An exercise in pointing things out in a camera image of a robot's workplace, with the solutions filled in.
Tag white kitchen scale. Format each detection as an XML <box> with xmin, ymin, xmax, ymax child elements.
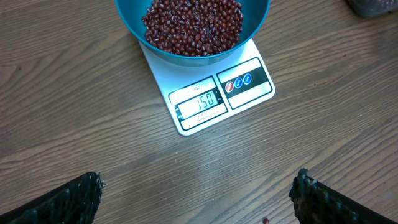
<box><xmin>142</xmin><ymin>40</ymin><xmax>275</xmax><ymax>136</ymax></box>

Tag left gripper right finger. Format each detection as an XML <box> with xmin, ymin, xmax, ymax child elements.
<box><xmin>289</xmin><ymin>168</ymin><xmax>397</xmax><ymax>224</ymax></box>

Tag clear plastic container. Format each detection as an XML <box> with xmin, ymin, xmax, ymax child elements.
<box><xmin>346</xmin><ymin>0</ymin><xmax>397</xmax><ymax>17</ymax></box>

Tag red beans in bowl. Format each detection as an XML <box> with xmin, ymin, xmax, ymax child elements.
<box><xmin>142</xmin><ymin>0</ymin><xmax>244</xmax><ymax>57</ymax></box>

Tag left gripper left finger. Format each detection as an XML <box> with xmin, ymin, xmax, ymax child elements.
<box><xmin>1</xmin><ymin>172</ymin><xmax>104</xmax><ymax>224</ymax></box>

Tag blue metal bowl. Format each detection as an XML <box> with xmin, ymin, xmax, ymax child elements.
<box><xmin>115</xmin><ymin>0</ymin><xmax>271</xmax><ymax>67</ymax></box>

